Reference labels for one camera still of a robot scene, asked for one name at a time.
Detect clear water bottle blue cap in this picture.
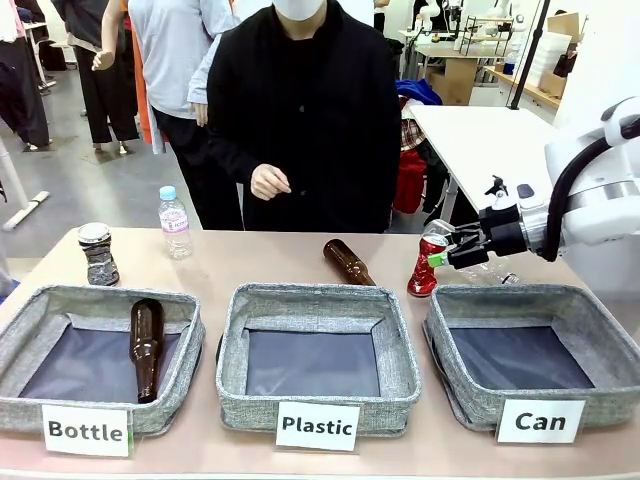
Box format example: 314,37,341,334
157,185,194,261

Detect black slanted pole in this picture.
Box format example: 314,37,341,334
506,0,552,111

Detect grey fabric basket can label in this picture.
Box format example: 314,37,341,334
423,283,640,433

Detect clear crushed plastic bottle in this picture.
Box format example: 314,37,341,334
462,261,522,288

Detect red bag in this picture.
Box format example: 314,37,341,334
393,148,429,216

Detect crushed dark grey can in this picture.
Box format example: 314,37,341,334
76,222,121,288

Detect stacked white boxes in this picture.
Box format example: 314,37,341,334
527,30,575,87

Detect wooden background desk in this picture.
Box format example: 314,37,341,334
412,42,503,107

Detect orange garment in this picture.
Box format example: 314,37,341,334
130,42,155,145

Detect white face mask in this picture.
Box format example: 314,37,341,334
271,0,327,22

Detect person's right hand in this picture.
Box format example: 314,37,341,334
249,162,293,202

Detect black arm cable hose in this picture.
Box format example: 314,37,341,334
542,117,640,264

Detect plaid cloth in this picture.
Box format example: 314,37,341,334
399,116,427,152

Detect black wire rack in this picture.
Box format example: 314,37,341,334
458,14,517,57

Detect crushed red can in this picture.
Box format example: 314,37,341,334
407,233,450,298

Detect brown glass bottle short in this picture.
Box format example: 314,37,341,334
322,238,378,287

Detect blue cloth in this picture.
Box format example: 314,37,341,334
396,78,445,107

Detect grey fabric basket bottle label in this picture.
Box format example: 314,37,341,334
0,284,207,436

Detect grey fabric basket plastic label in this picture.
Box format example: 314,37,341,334
215,282,423,440

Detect white table leg foot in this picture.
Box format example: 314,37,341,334
0,137,52,232

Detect person in light blue shirt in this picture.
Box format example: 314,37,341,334
127,0,245,232

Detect white Bottle label card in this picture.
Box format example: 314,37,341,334
41,403,134,458

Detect person in black coat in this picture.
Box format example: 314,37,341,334
205,0,404,235

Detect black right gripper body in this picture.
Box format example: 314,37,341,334
477,202,529,258

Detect white Plastic label card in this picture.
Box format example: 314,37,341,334
274,400,362,453

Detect white background table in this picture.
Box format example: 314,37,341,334
405,104,559,217

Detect white Can label card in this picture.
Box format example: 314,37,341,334
495,398,588,445

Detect brown glass bottle long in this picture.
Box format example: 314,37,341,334
129,298,166,405

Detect black cable clamp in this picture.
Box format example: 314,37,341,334
483,174,510,198

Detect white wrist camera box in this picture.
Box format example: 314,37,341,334
515,183,547,208

